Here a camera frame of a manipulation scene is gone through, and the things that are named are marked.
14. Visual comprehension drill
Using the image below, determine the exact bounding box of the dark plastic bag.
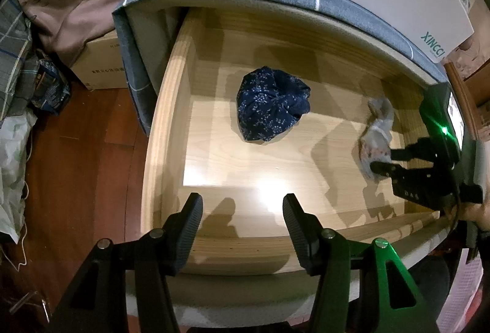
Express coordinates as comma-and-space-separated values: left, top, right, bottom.
32, 57, 71, 115

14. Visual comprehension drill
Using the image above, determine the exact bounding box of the pink checked cloth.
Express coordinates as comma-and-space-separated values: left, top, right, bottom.
448, 249, 484, 333

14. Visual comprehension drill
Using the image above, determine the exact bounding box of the dark blue floral underwear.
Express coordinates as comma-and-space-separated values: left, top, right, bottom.
235, 66, 311, 144

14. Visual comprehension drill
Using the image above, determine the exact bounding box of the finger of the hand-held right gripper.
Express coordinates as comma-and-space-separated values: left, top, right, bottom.
371, 161, 414, 180
390, 138, 437, 161

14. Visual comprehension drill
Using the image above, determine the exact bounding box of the grey plaid cloth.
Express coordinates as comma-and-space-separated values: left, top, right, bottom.
0, 0, 39, 123

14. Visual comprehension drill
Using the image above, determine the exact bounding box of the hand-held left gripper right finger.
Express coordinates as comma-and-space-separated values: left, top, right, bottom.
282, 194, 441, 333

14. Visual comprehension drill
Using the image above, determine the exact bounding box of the wooden drawer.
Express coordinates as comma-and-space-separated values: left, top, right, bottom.
124, 7, 450, 318

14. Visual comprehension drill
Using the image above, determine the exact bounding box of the beige cardboard box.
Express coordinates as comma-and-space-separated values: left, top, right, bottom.
71, 28, 129, 90

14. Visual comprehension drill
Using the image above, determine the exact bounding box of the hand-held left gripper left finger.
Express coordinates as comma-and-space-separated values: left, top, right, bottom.
44, 192, 204, 333

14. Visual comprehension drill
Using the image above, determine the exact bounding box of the brown wooden board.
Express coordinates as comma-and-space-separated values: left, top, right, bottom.
444, 61, 490, 142

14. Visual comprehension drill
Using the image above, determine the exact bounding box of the white plastic bag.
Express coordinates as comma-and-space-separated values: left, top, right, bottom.
0, 113, 39, 245

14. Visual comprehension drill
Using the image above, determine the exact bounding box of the person's right hand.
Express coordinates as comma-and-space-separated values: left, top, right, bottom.
450, 203, 490, 231

